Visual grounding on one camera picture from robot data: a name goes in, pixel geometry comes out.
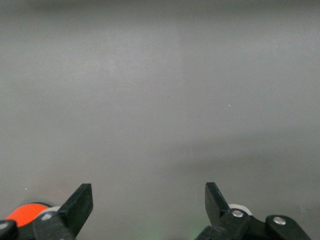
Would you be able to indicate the orange cylindrical can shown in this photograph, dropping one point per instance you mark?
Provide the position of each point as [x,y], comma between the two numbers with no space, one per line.
[25,213]

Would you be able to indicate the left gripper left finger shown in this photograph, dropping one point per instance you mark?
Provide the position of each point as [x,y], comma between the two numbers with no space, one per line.
[75,210]

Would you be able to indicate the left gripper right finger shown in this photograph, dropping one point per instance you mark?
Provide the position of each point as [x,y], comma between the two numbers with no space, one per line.
[215,207]

